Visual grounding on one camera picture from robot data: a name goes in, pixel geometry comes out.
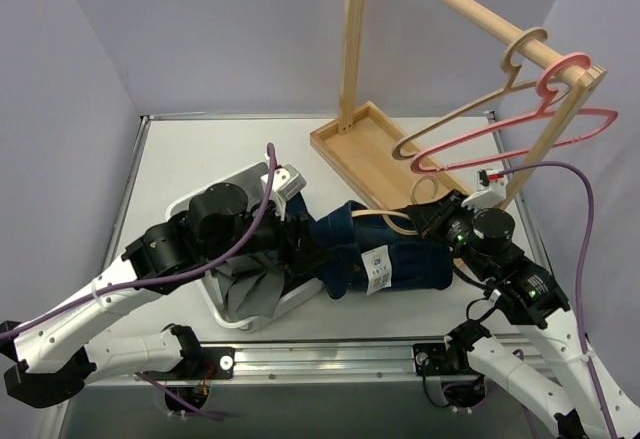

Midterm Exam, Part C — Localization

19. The beige hanger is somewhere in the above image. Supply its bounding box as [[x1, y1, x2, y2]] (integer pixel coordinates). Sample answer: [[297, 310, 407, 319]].
[[351, 174, 439, 237], [391, 27, 548, 161]]

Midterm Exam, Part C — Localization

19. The dark blue denim skirt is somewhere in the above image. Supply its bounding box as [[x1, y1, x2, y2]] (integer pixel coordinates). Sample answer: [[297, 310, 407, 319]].
[[311, 201, 454, 299]]

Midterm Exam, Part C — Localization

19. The grey pleated skirt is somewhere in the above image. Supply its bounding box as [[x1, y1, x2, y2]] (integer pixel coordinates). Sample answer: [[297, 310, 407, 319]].
[[214, 253, 287, 321]]

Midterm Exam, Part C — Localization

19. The beige hanger front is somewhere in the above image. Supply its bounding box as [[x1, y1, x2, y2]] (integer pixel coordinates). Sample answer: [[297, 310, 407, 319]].
[[391, 27, 548, 161]]

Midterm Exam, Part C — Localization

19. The pink plastic hanger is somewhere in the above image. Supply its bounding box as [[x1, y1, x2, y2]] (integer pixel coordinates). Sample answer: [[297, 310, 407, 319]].
[[409, 51, 620, 175]]

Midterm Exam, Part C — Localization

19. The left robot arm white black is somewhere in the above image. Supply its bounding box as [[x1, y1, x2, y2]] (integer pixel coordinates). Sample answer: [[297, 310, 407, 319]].
[[1, 182, 331, 409]]

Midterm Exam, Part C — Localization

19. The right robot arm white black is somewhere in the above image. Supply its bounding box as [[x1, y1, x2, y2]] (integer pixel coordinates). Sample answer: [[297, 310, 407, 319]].
[[404, 190, 639, 438]]

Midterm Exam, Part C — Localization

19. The wooden clothes rack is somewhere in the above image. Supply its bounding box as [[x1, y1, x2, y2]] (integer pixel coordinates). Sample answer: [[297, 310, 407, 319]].
[[309, 0, 609, 210]]

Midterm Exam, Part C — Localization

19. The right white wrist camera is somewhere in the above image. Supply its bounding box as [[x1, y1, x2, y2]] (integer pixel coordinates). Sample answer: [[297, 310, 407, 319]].
[[462, 169, 507, 211]]

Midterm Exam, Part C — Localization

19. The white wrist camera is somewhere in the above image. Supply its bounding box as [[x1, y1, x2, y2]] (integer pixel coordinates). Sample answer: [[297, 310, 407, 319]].
[[269, 164, 307, 221], [462, 169, 507, 211]]

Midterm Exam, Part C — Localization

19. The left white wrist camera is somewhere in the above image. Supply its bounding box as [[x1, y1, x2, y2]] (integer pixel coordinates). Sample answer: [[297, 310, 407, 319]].
[[269, 164, 307, 221]]

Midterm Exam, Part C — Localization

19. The aluminium mounting rail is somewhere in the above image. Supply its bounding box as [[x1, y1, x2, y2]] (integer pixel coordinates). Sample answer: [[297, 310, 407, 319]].
[[53, 341, 531, 388]]

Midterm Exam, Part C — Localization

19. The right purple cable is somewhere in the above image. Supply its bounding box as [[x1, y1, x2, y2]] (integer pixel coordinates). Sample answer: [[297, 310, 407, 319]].
[[499, 161, 619, 439]]

